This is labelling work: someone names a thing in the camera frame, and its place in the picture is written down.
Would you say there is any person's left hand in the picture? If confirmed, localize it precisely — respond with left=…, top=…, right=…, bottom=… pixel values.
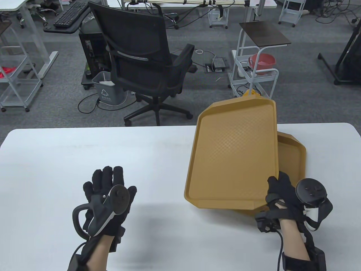
left=83, top=166, right=138, bottom=238

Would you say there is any person's right hand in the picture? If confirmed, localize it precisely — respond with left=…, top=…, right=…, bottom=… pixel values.
left=255, top=172, right=305, bottom=233

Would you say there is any person's right forearm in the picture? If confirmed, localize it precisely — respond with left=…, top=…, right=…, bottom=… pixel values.
left=279, top=218, right=311, bottom=261

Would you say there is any person's left forearm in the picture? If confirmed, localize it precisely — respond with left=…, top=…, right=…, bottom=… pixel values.
left=85, top=234, right=116, bottom=271

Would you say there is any black forearm band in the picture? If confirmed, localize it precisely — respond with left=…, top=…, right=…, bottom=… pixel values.
left=281, top=245, right=327, bottom=271

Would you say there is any black tracking controller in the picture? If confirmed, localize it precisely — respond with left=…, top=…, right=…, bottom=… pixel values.
left=72, top=185, right=132, bottom=237
left=295, top=178, right=333, bottom=232

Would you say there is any grey recycling bin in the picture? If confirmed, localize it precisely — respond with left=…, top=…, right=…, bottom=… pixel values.
left=92, top=71, right=126, bottom=106

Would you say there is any black computer tower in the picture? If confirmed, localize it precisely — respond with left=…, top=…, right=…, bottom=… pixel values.
left=78, top=30, right=112, bottom=91

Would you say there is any red plastic basin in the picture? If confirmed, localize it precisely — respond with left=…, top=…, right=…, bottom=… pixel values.
left=248, top=53, right=276, bottom=75

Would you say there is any floor socket box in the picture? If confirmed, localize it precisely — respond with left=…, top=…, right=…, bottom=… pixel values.
left=204, top=58, right=228, bottom=73

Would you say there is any black floor stand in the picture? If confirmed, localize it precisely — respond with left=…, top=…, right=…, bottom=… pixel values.
left=318, top=28, right=361, bottom=86

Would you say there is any red cloth item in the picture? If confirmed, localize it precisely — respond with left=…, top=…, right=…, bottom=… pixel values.
left=0, top=66, right=18, bottom=79

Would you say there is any black mesh office chair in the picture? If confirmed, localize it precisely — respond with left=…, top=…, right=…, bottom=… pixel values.
left=88, top=1, right=198, bottom=126

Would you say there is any dark keyboard shelf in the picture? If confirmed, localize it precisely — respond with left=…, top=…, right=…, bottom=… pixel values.
left=43, top=6, right=94, bottom=34

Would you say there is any dark top side table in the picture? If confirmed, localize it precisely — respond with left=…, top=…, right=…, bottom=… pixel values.
left=236, top=21, right=291, bottom=77

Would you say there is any black keyboard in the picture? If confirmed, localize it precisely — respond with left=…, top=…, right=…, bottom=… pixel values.
left=53, top=1, right=89, bottom=29

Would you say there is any small white rolling cart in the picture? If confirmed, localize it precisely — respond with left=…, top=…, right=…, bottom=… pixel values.
left=208, top=5, right=229, bottom=29
left=278, top=0, right=307, bottom=28

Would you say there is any long white desk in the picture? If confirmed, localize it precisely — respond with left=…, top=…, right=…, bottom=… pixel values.
left=124, top=0, right=278, bottom=12

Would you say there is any black wrist strap module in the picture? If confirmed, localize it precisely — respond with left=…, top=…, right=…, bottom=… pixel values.
left=67, top=237, right=91, bottom=271
left=255, top=212, right=280, bottom=233

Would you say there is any black floor cable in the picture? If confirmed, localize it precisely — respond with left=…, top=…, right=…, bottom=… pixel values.
left=78, top=93, right=137, bottom=114

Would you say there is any white wire rolling cart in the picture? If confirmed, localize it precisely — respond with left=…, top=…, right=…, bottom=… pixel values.
left=0, top=45, right=43, bottom=112

